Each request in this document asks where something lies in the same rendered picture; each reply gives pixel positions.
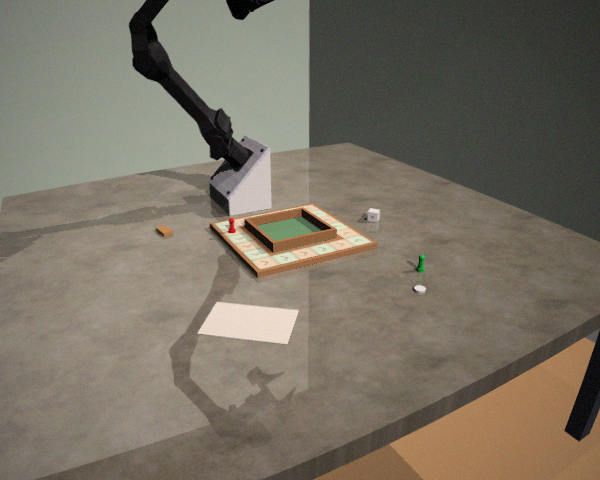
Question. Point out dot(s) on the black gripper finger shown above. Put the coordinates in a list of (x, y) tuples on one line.
[(259, 3)]

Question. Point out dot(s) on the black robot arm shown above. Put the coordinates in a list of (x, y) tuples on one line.
[(152, 61)]

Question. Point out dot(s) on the tan game board with green dice tray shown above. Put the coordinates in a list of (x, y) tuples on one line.
[(290, 228)]

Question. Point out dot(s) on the green game pawn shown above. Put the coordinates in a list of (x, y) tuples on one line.
[(421, 264)]

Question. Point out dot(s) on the cream flat rectangular sheet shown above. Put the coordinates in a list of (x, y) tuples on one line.
[(251, 323)]

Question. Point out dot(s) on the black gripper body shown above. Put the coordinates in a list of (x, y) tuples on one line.
[(240, 8)]

